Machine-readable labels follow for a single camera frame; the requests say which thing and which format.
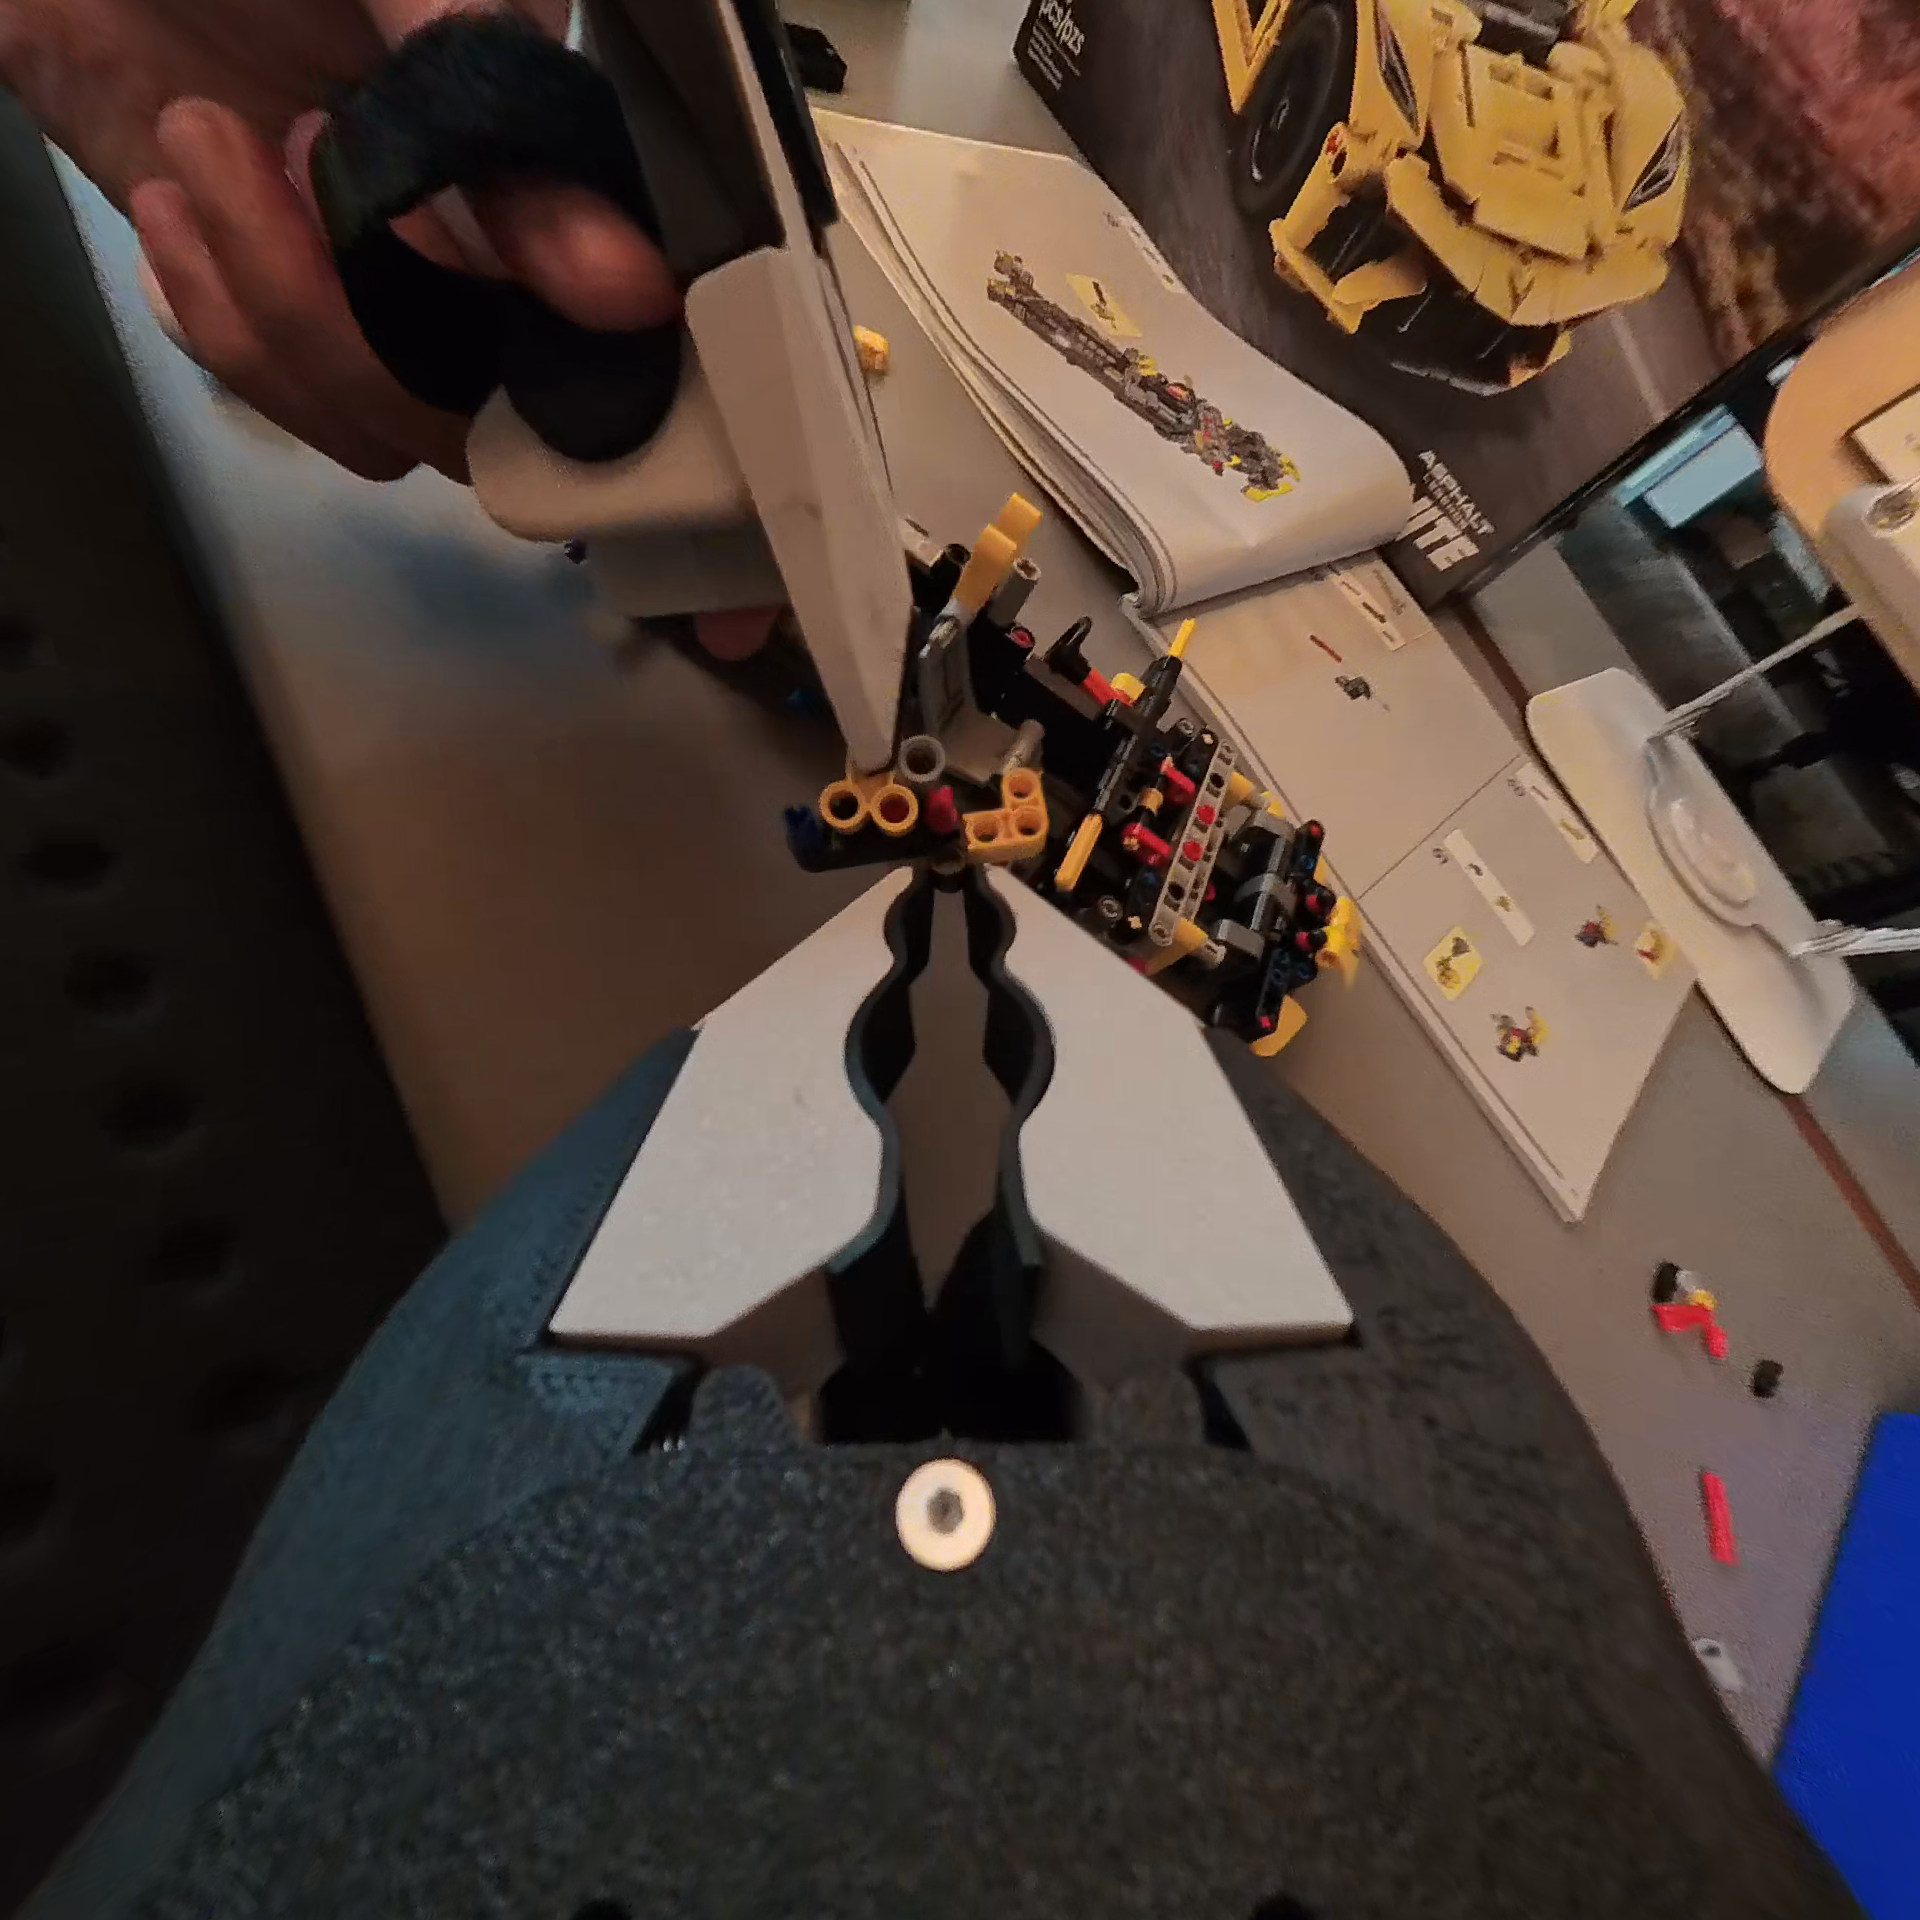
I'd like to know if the yellow lego connector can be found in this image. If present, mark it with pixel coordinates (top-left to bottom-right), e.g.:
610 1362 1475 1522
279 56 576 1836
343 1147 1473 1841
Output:
817 760 922 837

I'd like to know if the black lego beam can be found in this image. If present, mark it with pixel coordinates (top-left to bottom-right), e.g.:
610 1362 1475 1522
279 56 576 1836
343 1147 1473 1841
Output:
785 803 979 890

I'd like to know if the white stand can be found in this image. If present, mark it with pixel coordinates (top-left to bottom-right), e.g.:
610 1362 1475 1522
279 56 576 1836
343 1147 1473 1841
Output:
1527 591 1920 1095

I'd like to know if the black perforated chair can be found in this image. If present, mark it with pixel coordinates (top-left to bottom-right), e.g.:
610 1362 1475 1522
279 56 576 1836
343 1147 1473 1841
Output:
0 91 450 1877

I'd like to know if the lego instruction booklet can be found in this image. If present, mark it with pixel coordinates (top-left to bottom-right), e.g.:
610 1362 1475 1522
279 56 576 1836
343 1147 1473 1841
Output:
817 109 1698 1224

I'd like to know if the lego set box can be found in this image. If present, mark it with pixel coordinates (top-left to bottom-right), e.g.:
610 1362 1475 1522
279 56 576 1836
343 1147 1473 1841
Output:
1014 0 1920 609

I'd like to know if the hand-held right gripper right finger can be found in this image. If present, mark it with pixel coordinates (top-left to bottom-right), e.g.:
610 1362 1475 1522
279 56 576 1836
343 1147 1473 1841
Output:
975 869 1353 1369

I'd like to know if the blue plastic bin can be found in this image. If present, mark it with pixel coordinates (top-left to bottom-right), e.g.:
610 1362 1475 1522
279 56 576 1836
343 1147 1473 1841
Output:
1771 1411 1920 1920

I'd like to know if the lego car model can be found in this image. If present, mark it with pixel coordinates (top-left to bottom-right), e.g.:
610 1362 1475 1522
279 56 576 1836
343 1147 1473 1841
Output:
902 495 1369 1058

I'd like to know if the person's left hand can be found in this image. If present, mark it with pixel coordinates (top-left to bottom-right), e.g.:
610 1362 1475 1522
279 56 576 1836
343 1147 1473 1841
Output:
0 0 785 666

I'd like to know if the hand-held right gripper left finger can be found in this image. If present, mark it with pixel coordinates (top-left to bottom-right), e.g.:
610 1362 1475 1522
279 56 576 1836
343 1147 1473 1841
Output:
548 869 935 1351

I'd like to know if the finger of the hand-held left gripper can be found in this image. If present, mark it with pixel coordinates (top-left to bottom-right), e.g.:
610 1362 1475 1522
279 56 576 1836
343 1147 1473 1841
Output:
684 237 922 770

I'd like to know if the small cluster of lego connectors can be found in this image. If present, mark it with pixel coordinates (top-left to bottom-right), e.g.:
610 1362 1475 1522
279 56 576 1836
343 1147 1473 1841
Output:
1650 1259 1787 1404

